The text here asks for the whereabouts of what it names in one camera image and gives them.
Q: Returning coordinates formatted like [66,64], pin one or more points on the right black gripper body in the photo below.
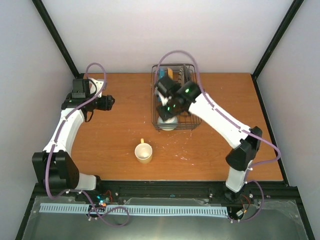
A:
[170,112]

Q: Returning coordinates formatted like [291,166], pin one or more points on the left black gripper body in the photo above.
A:
[105,105]

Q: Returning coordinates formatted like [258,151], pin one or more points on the light green ceramic bowl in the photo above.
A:
[167,125]

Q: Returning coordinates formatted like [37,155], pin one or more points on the dark wire dish rack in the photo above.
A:
[173,88]

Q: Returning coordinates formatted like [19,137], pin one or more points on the black bottom plate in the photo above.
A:
[186,74]

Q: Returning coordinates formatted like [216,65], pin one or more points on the orange polka dot plate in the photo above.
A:
[170,73]

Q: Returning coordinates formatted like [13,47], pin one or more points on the teal polka dot plate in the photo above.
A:
[161,73]

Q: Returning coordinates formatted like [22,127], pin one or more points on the cream yellow mug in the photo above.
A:
[143,152]

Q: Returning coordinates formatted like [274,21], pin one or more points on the white blue striped plate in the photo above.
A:
[181,76]

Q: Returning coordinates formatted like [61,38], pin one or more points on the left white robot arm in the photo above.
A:
[53,166]

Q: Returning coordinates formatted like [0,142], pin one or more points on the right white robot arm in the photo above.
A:
[243,140]

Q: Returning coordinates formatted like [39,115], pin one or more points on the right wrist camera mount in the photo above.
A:
[161,98]

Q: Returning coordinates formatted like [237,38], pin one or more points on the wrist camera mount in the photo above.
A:
[161,98]
[97,86]

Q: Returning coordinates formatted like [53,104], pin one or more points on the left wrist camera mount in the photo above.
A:
[97,86]

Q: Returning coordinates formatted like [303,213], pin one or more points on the left black frame post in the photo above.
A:
[47,20]

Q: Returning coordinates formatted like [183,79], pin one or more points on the black frame post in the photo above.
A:
[283,26]
[47,20]

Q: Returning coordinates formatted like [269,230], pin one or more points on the black aluminium frame base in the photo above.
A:
[266,210]

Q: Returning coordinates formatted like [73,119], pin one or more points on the light blue slotted cable duct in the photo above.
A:
[136,210]

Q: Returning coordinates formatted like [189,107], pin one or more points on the right black frame post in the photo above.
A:
[283,26]

